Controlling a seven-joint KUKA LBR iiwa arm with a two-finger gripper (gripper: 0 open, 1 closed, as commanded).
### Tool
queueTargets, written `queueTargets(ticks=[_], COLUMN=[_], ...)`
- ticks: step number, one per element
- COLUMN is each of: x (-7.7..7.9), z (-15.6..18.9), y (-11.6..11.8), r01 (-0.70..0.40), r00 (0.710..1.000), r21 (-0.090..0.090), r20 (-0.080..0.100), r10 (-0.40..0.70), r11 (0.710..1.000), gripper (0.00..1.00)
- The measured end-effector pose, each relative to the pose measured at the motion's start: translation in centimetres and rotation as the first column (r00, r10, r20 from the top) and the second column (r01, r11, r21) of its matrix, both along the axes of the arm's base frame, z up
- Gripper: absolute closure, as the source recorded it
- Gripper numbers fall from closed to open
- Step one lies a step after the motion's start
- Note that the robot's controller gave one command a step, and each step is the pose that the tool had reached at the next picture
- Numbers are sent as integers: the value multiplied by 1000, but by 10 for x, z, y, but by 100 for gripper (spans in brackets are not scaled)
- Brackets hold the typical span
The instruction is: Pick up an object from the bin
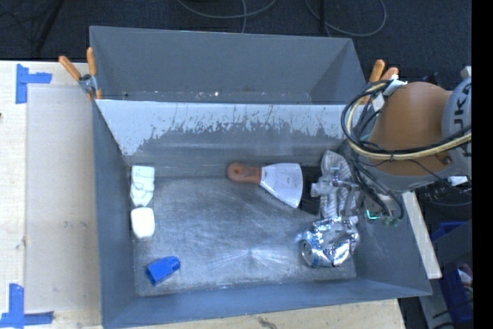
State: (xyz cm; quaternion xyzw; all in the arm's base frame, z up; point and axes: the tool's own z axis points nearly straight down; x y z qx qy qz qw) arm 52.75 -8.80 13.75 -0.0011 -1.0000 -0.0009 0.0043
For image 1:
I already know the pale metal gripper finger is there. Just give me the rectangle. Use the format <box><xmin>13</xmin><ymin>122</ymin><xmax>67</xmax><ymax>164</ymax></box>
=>
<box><xmin>310</xmin><ymin>179</ymin><xmax>337</xmax><ymax>199</ymax></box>

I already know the crushed silver can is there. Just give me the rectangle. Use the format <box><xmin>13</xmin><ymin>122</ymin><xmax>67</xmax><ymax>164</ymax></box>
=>
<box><xmin>295</xmin><ymin>216</ymin><xmax>361</xmax><ymax>269</ymax></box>

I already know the grey metal bin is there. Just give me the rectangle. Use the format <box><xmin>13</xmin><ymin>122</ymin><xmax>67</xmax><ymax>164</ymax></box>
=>
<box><xmin>88</xmin><ymin>25</ymin><xmax>434</xmax><ymax>329</ymax></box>

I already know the blue plastic block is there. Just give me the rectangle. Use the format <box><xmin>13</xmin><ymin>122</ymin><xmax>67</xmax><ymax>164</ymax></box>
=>
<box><xmin>144</xmin><ymin>255</ymin><xmax>182</xmax><ymax>287</ymax></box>

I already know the white crumpled plastic piece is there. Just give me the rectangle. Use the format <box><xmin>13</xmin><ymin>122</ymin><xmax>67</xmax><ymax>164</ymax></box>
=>
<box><xmin>129</xmin><ymin>164</ymin><xmax>156</xmax><ymax>207</ymax></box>

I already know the white rounded block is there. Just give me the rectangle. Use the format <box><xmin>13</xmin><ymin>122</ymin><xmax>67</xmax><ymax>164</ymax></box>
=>
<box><xmin>130</xmin><ymin>206</ymin><xmax>156</xmax><ymax>240</ymax></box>

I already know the pale wood flat board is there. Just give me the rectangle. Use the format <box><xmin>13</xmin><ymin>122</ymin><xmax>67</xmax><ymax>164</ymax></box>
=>
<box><xmin>23</xmin><ymin>82</ymin><xmax>103</xmax><ymax>317</ymax></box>

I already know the red-brown handled putty knife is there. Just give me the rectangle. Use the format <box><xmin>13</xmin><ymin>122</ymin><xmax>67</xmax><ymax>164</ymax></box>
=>
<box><xmin>226</xmin><ymin>161</ymin><xmax>304</xmax><ymax>210</ymax></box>

